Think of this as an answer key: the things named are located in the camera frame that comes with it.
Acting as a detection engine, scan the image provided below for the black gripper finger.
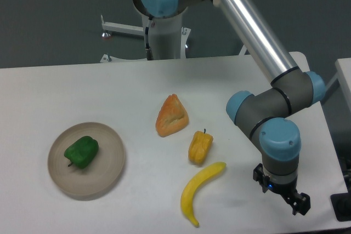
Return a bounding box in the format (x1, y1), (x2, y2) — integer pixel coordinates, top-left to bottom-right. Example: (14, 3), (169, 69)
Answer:
(284, 196), (298, 215)
(292, 192), (310, 215)

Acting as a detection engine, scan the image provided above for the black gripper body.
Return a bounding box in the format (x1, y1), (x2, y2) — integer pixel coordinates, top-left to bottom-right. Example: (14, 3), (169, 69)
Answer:
(253, 163), (301, 202)

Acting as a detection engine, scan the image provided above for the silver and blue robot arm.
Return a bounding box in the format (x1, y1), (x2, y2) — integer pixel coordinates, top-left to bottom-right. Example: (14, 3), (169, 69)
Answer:
(133, 0), (326, 215)

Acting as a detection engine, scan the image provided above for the yellow bell pepper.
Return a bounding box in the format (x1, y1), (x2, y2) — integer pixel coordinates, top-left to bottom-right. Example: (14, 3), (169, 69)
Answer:
(188, 129), (213, 165)

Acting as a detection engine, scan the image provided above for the beige round plate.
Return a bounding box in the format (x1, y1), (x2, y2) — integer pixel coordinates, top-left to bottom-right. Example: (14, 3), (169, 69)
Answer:
(48, 122), (126, 200)

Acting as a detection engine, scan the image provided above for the green bell pepper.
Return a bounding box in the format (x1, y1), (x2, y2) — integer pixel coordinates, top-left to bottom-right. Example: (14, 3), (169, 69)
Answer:
(64, 136), (99, 169)

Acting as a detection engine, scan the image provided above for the black device at right edge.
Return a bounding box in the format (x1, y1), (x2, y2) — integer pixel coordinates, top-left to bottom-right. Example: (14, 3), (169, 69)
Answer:
(330, 157), (351, 221)

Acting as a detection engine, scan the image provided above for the yellow banana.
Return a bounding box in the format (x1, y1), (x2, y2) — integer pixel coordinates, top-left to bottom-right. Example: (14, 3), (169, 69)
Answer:
(180, 162), (227, 228)

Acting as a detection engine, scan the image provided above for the white table at right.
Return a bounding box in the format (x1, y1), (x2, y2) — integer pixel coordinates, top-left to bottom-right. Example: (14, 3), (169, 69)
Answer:
(324, 58), (351, 110)

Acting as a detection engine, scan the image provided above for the orange bread wedge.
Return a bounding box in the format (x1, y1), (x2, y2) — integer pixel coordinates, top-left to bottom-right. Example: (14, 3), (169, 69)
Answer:
(155, 94), (189, 138)

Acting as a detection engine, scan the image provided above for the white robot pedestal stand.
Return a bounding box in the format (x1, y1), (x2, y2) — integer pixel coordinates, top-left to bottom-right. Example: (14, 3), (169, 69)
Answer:
(101, 0), (191, 60)

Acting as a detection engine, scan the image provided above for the black cable on pedestal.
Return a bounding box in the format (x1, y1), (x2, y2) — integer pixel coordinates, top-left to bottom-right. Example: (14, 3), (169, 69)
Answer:
(145, 16), (154, 61)

